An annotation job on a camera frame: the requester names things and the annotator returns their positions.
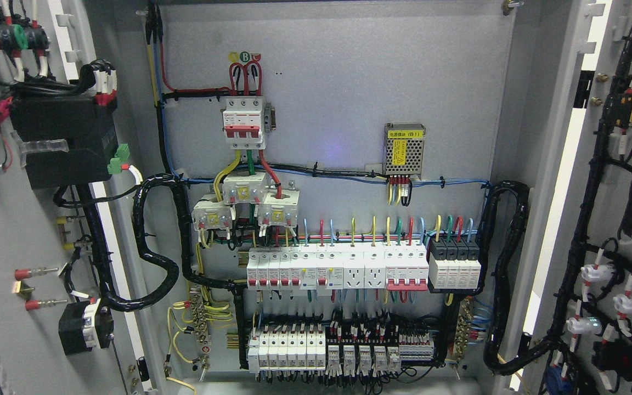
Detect grey cabinet door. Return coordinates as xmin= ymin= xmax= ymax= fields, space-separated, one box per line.
xmin=0 ymin=1 xmax=163 ymax=394
xmin=522 ymin=1 xmax=632 ymax=394

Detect row of small breakers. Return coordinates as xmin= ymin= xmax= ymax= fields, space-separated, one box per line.
xmin=246 ymin=244 xmax=346 ymax=295

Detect red main circuit breaker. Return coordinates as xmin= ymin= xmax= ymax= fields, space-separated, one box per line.
xmin=222 ymin=97 xmax=266 ymax=150

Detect lower white breaker row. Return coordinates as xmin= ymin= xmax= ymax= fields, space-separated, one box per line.
xmin=247 ymin=323 xmax=327 ymax=374

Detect black white surge protector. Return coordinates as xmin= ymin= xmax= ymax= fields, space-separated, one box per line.
xmin=428 ymin=238 xmax=481 ymax=294

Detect red four-pole circuit breaker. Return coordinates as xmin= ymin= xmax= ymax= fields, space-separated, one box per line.
xmin=384 ymin=245 xmax=429 ymax=291

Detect black cable loom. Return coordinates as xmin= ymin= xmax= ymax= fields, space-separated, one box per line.
xmin=77 ymin=174 xmax=193 ymax=313
xmin=478 ymin=181 xmax=531 ymax=376

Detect relay terminal row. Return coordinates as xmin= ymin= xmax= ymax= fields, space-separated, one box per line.
xmin=324 ymin=312 xmax=436 ymax=386

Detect red terminal post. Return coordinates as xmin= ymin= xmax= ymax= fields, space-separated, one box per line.
xmin=12 ymin=267 xmax=69 ymax=312

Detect right black cable loom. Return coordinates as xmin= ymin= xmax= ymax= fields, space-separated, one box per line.
xmin=478 ymin=181 xmax=531 ymax=376

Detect grey cabinet body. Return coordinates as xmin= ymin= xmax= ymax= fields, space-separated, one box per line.
xmin=83 ymin=0 xmax=574 ymax=395

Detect black digital power meter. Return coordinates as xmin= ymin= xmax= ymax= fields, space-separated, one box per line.
xmin=10 ymin=94 xmax=119 ymax=190

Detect yellow terminal post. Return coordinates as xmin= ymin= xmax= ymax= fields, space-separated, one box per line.
xmin=55 ymin=216 xmax=88 ymax=251

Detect left black cable loom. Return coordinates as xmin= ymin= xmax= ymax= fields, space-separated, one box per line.
xmin=77 ymin=174 xmax=193 ymax=313

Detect white rotary selector switch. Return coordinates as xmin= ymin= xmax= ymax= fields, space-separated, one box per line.
xmin=58 ymin=299 xmax=114 ymax=356

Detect metal mesh power supply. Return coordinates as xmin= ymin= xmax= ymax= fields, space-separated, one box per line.
xmin=383 ymin=123 xmax=426 ymax=178

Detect white current transformers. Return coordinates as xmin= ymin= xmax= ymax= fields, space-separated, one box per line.
xmin=191 ymin=172 xmax=300 ymax=231

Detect white socket modules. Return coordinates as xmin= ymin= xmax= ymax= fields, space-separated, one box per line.
xmin=343 ymin=245 xmax=386 ymax=289

